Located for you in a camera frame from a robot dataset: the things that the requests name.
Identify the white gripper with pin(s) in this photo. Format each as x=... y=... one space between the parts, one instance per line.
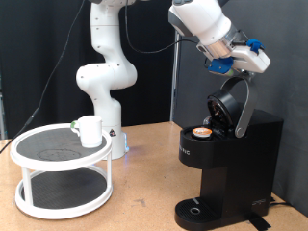
x=253 y=59

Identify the orange-lidded coffee pod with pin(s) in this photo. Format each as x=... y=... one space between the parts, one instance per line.
x=202 y=132

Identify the black Keurig coffee machine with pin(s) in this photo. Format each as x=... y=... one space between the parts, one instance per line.
x=237 y=166

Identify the white mug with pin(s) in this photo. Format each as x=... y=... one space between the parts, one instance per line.
x=91 y=133

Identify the white two-tier turntable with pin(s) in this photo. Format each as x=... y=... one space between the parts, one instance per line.
x=61 y=160

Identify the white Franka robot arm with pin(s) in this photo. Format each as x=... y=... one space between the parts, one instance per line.
x=106 y=77

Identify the grey metal pole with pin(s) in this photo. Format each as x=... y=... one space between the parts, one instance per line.
x=174 y=80

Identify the black tape strip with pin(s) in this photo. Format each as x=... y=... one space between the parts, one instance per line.
x=259 y=223

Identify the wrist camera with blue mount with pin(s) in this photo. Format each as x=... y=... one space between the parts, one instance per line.
x=220 y=65

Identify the grey metal post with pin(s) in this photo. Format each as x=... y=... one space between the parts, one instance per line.
x=2 y=112

